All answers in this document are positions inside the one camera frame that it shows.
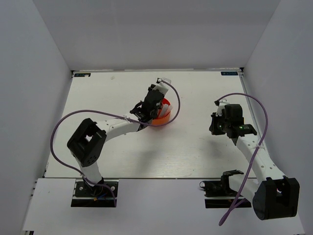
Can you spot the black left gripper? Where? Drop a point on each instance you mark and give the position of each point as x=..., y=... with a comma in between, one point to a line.
x=150, y=88

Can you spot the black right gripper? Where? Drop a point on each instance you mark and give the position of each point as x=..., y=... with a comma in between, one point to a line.
x=212, y=128

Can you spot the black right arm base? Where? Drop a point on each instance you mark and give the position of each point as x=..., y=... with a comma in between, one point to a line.
x=215, y=197

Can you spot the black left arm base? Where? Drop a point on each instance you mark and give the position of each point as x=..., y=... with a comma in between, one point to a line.
x=88, y=196

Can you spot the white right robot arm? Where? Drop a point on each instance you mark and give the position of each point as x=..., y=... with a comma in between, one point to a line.
x=274, y=195

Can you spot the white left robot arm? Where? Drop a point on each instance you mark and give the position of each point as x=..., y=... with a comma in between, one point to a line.
x=89, y=138

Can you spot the orange round compartment container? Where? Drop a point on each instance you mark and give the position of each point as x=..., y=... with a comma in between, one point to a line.
x=165, y=119

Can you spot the right corner table label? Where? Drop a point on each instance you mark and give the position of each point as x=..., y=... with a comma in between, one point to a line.
x=229, y=73

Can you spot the corner table label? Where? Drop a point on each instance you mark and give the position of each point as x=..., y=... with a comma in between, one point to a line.
x=229, y=73
x=82, y=74

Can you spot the left corner table label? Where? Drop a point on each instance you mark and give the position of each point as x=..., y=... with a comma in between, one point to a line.
x=82, y=74

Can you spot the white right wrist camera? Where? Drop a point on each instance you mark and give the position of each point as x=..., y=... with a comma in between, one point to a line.
x=220, y=104

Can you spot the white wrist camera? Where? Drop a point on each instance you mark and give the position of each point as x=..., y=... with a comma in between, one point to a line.
x=220, y=104
x=162, y=85

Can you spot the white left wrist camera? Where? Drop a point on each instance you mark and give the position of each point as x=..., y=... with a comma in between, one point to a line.
x=162, y=85

